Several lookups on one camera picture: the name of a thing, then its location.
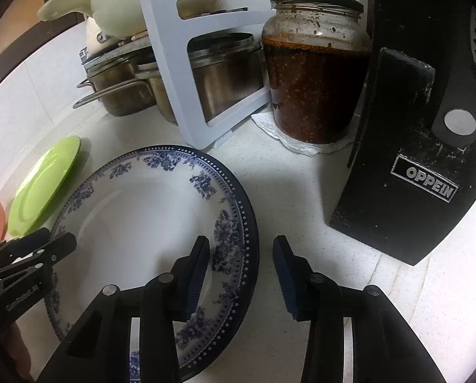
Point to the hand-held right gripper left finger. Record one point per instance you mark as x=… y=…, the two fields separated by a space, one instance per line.
x=198 y=275

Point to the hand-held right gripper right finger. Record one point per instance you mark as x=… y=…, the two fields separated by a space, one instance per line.
x=288 y=279

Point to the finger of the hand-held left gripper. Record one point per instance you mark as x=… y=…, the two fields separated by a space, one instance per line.
x=26 y=243
x=54 y=247

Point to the green plate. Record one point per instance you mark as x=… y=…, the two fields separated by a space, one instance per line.
x=42 y=183

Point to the blue floral white plate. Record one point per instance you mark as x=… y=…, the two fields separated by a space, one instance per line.
x=134 y=215

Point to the person's left hand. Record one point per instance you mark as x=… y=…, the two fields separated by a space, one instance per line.
x=20 y=343

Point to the black knife block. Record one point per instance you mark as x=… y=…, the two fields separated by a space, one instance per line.
x=401 y=127

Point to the glass jar of chili sauce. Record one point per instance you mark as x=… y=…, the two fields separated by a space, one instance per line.
x=314 y=87

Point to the large stainless steel pot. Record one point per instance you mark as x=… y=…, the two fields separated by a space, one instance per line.
x=222 y=79

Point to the white plastic rack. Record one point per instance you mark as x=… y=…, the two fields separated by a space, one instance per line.
x=162 y=68

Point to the large cream ceramic pot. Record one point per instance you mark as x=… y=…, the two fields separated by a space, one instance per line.
x=118 y=0

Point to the brown wooden window frame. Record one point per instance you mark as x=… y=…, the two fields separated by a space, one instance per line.
x=18 y=12

